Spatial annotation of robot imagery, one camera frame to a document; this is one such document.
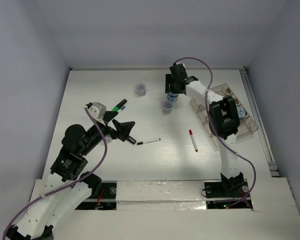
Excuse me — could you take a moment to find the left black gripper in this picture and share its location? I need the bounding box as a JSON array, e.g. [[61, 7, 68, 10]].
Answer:
[[81, 110, 135, 155]]

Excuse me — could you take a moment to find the green black highlighter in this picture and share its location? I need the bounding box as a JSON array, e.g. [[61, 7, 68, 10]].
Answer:
[[112, 99, 127, 112]]

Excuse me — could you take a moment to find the blue lid jar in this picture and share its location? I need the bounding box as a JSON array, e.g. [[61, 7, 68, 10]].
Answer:
[[167, 92, 179, 103], [236, 106, 248, 120]]

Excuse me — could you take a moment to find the small clear jar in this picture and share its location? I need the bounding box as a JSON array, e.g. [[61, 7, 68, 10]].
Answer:
[[105, 137, 113, 143]]

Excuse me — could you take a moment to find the orange black highlighter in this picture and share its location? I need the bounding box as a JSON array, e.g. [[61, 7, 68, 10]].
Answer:
[[127, 136, 137, 145]]

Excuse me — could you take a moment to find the clear pin jar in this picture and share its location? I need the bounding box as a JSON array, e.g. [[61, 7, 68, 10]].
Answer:
[[161, 100, 173, 115]]

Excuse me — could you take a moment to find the purple clip jar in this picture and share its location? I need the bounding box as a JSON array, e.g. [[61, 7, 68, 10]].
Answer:
[[135, 83, 147, 96]]

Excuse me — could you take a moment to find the black white marker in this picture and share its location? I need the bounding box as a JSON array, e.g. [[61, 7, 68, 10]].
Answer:
[[137, 138, 161, 146]]

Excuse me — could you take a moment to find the red white marker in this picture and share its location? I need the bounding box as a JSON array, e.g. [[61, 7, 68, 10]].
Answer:
[[189, 129, 198, 153]]

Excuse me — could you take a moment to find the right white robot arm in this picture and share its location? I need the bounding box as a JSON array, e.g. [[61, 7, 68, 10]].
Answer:
[[165, 63, 246, 199]]

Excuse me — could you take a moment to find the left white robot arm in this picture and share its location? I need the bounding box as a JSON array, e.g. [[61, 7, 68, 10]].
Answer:
[[2, 107, 136, 240]]

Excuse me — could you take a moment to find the clear compartment organizer tray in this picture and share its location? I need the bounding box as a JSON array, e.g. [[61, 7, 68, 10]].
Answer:
[[189, 83, 260, 148]]

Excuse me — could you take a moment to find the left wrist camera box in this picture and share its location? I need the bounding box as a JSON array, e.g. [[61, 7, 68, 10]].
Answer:
[[85, 102, 107, 120]]

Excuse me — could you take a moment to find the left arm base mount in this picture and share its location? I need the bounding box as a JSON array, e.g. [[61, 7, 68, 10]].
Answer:
[[76, 181, 117, 211]]

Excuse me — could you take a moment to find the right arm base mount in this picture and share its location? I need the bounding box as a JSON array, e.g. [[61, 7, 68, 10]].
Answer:
[[201, 180, 253, 210]]

